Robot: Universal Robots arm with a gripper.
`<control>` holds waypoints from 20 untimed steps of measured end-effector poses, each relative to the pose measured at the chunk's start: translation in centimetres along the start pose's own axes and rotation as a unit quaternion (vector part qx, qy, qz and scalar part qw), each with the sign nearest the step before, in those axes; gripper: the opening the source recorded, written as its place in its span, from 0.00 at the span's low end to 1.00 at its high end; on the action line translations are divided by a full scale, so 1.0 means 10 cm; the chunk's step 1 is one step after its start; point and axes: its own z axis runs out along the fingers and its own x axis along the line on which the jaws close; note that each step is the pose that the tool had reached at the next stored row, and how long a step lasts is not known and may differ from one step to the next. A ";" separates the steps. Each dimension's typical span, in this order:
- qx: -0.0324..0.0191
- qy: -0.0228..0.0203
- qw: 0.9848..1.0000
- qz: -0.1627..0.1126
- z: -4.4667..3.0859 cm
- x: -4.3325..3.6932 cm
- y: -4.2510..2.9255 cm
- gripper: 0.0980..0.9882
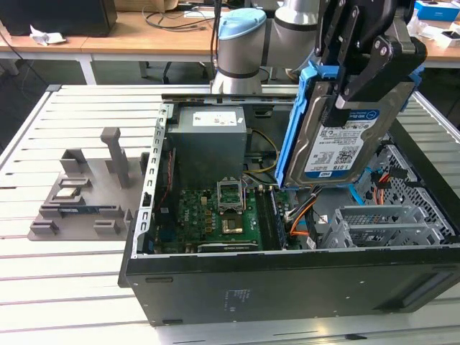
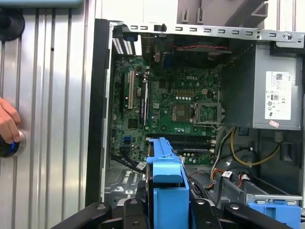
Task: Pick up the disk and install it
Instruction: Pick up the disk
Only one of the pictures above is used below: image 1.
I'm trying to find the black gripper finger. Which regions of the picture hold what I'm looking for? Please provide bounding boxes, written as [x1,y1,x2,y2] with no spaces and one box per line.
[315,0,341,68]
[322,0,429,127]

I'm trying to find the hard disk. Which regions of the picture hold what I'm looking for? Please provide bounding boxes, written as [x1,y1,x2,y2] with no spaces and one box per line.
[275,60,425,191]

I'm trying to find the metal disk bay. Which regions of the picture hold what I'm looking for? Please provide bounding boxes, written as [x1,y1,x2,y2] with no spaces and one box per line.
[321,204,454,249]

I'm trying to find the crumpled clear plastic bags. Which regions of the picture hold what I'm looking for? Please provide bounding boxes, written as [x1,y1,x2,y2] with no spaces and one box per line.
[409,16,432,39]

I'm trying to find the white box with black item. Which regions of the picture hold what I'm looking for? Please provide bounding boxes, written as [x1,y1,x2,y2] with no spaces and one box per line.
[418,28,460,50]

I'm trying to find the blue cardboard box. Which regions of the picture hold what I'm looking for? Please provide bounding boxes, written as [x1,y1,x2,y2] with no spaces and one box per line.
[415,0,460,21]

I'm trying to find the grey power supply unit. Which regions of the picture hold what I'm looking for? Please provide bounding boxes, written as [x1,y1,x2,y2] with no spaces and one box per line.
[165,106,249,191]

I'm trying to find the metal socket cover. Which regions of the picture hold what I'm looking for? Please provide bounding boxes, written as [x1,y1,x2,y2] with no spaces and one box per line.
[216,178,246,213]

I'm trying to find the installed RAM stick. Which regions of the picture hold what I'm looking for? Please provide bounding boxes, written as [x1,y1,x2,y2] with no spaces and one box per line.
[270,188,290,249]

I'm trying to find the black RAM slot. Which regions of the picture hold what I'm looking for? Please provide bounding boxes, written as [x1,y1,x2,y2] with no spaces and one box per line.
[255,186,278,251]

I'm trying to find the long wooden desk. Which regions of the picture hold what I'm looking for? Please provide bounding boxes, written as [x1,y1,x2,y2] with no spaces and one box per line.
[0,0,460,86]

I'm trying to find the CPU socket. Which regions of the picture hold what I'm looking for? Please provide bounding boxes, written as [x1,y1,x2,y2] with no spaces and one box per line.
[219,213,247,236]

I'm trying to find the green motherboard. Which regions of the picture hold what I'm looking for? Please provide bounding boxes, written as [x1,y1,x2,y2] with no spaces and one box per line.
[154,186,299,254]

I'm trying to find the black graphics card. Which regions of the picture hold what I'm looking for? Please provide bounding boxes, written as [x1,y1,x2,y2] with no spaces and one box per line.
[186,241,260,254]

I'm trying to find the black open PC case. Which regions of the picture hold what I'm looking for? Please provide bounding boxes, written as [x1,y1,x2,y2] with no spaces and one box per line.
[118,84,460,328]

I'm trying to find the large black box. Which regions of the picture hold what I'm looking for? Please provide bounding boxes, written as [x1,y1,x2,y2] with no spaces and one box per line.
[0,0,118,38]

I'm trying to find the grey parts rack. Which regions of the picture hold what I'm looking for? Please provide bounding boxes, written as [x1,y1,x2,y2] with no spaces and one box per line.
[27,127,152,242]

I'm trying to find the crumpled white paper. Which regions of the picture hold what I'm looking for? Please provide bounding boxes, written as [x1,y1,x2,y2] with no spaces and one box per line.
[29,24,68,47]

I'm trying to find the blue RAM stick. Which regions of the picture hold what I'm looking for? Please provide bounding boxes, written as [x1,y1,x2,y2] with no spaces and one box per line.
[59,205,119,215]

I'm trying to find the silver CPU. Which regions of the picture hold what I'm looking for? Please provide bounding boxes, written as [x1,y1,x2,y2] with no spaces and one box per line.
[53,188,82,201]

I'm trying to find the yellow and black wires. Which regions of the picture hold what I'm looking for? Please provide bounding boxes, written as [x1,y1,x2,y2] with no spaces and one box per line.
[244,129,282,177]

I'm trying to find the orange power wire bundle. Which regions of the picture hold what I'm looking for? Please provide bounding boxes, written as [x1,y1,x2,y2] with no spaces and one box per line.
[371,172,392,206]

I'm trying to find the blue data wire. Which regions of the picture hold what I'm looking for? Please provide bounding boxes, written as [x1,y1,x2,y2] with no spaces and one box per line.
[348,167,377,208]

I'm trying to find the grey flat wire bundle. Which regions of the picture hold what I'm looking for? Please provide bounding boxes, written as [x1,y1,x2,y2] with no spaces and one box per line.
[242,172,280,190]

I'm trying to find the black cable loop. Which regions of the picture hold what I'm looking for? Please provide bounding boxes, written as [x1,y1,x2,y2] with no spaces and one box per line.
[142,4,213,32]

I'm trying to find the black sleeved cable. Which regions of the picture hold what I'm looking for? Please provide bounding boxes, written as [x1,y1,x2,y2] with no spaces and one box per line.
[287,185,326,249]

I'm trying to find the orange wire by RAM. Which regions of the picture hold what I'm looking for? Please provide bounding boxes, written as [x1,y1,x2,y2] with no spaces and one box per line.
[287,211,311,238]

